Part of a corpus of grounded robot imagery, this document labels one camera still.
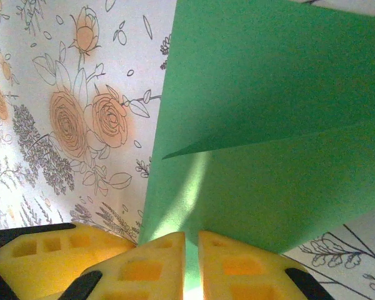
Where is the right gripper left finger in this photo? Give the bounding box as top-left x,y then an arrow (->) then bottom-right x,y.
57,231 -> 187,300

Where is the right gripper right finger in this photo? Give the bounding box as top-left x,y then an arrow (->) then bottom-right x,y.
198,230 -> 336,300

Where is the green paper sheet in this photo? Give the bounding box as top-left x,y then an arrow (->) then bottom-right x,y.
137,0 -> 375,300

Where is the floral patterned table cover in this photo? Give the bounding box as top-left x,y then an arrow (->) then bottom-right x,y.
0,0 -> 375,300

